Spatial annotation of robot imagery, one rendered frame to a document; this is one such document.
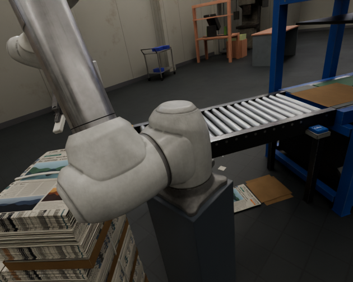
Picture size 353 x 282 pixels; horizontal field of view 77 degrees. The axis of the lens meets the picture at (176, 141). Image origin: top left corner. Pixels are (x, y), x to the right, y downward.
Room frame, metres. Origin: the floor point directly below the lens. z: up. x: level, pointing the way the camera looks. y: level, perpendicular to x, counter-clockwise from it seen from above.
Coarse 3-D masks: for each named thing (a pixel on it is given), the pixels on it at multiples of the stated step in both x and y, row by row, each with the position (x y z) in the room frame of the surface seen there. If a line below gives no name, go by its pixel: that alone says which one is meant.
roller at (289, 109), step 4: (264, 100) 1.72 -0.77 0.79; (268, 100) 1.68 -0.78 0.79; (272, 100) 1.66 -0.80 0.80; (272, 104) 1.62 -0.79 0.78; (276, 104) 1.58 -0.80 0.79; (280, 104) 1.56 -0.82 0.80; (280, 108) 1.53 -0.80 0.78; (284, 108) 1.49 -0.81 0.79; (288, 108) 1.47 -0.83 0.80; (292, 112) 1.40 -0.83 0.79; (296, 112) 1.38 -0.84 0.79; (300, 112) 1.36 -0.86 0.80
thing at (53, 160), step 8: (48, 152) 0.84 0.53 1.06; (56, 152) 0.82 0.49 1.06; (64, 152) 0.80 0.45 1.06; (40, 160) 0.77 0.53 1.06; (48, 160) 0.76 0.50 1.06; (56, 160) 0.75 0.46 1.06; (64, 160) 0.74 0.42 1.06; (32, 168) 0.72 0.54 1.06; (40, 168) 0.71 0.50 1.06; (48, 168) 0.70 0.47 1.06; (56, 168) 0.69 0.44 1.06
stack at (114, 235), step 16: (112, 224) 0.68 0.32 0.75; (112, 240) 0.64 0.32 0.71; (128, 240) 0.76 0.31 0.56; (112, 256) 0.60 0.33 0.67; (128, 256) 0.72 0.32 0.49; (0, 272) 0.49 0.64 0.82; (16, 272) 0.48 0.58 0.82; (32, 272) 0.47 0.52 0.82; (48, 272) 0.47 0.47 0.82; (64, 272) 0.46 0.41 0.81; (80, 272) 0.45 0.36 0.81; (96, 272) 0.50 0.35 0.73; (128, 272) 0.66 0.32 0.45
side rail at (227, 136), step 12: (288, 120) 1.27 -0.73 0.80; (300, 120) 1.27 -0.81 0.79; (312, 120) 1.29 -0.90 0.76; (324, 120) 1.31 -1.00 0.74; (240, 132) 1.22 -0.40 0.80; (252, 132) 1.21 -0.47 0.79; (264, 132) 1.22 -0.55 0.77; (276, 132) 1.24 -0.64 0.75; (288, 132) 1.26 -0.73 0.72; (300, 132) 1.27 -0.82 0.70; (216, 144) 1.16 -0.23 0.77; (228, 144) 1.18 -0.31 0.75; (240, 144) 1.19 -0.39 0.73; (252, 144) 1.21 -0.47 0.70; (216, 156) 1.16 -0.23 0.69
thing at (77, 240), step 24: (24, 192) 0.57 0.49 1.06; (48, 192) 0.55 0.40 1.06; (0, 216) 0.48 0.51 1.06; (24, 216) 0.46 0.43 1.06; (48, 216) 0.45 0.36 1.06; (72, 216) 0.47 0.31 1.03; (0, 240) 0.47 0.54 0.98; (24, 240) 0.46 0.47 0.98; (48, 240) 0.45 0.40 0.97; (72, 240) 0.44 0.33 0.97; (96, 240) 0.51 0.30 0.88
